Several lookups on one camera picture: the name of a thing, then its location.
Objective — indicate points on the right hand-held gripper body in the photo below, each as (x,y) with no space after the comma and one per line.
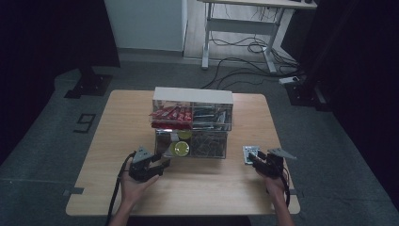
(273,166)

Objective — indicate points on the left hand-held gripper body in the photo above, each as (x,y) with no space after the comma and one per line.
(141,168)

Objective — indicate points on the silver sachet packet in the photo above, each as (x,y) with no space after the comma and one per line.
(247,150)

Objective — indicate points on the clear acrylic organizer box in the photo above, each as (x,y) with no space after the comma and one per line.
(192,95)

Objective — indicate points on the person's right hand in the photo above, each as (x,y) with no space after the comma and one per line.
(274,186)

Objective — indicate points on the person's left hand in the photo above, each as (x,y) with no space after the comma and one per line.
(133,190)

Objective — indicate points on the large yellow round capsule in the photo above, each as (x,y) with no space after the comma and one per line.
(181,148)

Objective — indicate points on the grey tape strip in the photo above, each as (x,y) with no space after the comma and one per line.
(295,191)
(74,191)

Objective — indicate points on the small yellow round capsule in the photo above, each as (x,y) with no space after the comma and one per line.
(185,135)

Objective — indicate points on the pile of red packets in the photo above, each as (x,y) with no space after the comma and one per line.
(172,116)

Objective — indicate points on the pile of dark silver packets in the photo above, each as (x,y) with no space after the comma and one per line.
(210,118)

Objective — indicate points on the black stand base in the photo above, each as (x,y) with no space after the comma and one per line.
(306,94)
(91,84)

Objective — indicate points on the white power strip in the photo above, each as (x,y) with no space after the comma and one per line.
(288,80)

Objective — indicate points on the white metal desk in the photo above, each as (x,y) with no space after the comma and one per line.
(241,26)

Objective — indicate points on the white cabinet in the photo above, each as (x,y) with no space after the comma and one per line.
(147,25)

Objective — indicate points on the dark curtain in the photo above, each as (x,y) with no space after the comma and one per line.
(47,47)
(363,62)

